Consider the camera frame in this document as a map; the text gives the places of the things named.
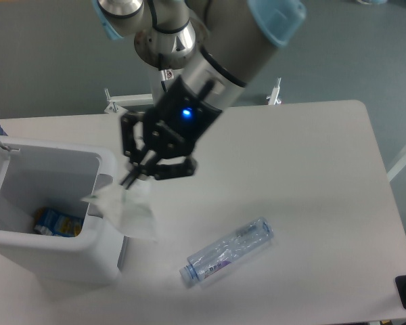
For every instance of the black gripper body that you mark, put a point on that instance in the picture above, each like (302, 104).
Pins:
(173, 126)

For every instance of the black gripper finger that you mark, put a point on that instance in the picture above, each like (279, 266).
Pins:
(152, 168)
(129, 147)

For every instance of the white plastic wrapper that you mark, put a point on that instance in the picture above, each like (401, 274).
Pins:
(129, 211)

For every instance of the clear plastic water bottle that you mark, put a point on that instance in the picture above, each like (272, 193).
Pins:
(226, 250)

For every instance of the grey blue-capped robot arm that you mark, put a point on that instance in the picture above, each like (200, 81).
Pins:
(203, 54)

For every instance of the white open trash can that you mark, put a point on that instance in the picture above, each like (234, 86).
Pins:
(36, 174)

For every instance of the blue yellow snack packet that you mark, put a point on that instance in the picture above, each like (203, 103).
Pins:
(50, 222)

